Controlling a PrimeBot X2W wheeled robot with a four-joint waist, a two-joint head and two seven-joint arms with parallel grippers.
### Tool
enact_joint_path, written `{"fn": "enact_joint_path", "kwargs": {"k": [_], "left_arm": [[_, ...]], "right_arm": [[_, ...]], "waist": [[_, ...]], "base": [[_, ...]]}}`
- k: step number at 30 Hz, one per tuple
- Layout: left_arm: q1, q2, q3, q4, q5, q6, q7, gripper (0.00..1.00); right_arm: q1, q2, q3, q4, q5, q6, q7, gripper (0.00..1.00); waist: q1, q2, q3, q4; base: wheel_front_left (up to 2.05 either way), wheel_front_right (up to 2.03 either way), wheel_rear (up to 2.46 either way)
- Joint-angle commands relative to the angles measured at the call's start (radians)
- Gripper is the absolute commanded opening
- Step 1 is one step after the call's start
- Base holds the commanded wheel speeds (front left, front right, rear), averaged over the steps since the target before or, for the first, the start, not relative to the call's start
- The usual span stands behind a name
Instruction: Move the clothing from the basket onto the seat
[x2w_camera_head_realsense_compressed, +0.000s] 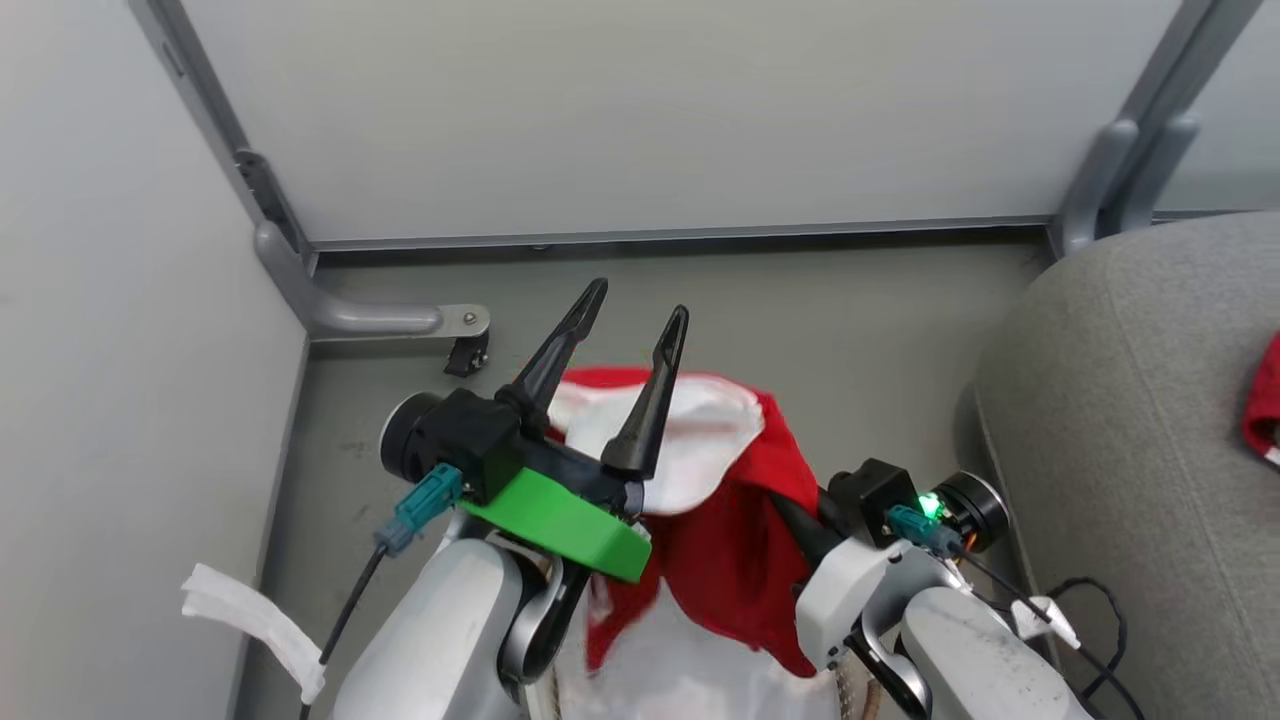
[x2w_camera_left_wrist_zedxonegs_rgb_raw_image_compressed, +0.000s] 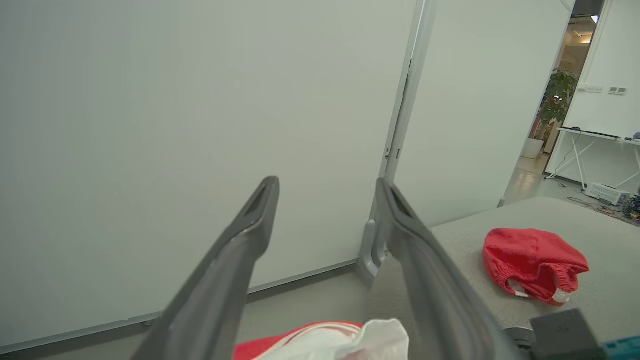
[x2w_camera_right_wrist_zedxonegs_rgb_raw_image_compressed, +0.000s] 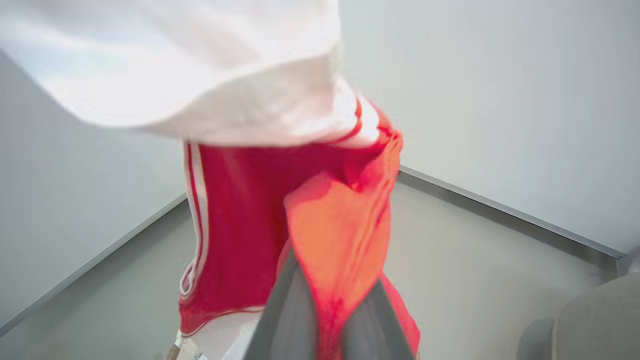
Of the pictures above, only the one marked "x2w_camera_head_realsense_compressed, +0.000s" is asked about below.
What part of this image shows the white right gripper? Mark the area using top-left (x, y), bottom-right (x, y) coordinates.
top-left (769, 490), bottom-right (937, 672)

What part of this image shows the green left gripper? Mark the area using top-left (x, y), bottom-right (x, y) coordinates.
top-left (460, 278), bottom-right (690, 585)

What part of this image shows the red and white garment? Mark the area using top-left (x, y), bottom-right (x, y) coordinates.
top-left (545, 365), bottom-right (827, 683)

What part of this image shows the red jersey with number 23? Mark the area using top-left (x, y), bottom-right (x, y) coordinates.
top-left (1242, 332), bottom-right (1280, 469)

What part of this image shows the grey fabric sofa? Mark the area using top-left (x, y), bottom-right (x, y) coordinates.
top-left (974, 209), bottom-right (1280, 720)

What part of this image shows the black caster wheel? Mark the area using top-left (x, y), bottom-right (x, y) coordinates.
top-left (444, 335), bottom-right (492, 379)

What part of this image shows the woven laundry basket white rim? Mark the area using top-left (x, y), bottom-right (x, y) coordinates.
top-left (524, 655), bottom-right (887, 720)

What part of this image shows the white tape tag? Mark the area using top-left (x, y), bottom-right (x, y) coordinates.
top-left (181, 562), bottom-right (328, 705)

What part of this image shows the grey partition bottom rail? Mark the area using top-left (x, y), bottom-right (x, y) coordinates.
top-left (311, 216), bottom-right (1052, 252)

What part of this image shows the grey partition post with foot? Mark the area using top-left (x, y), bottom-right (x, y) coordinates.
top-left (128, 0), bottom-right (492, 343)

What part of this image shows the small white cable tag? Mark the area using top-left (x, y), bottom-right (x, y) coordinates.
top-left (1011, 596), bottom-right (1082, 652)

